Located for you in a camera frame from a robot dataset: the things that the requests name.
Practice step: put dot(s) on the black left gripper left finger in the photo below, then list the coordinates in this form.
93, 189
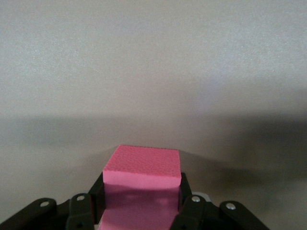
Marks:
79, 213

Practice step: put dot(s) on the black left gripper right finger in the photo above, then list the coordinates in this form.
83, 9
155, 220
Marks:
192, 213

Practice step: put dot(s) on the red foam cube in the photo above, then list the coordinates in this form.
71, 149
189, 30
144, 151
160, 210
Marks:
141, 182

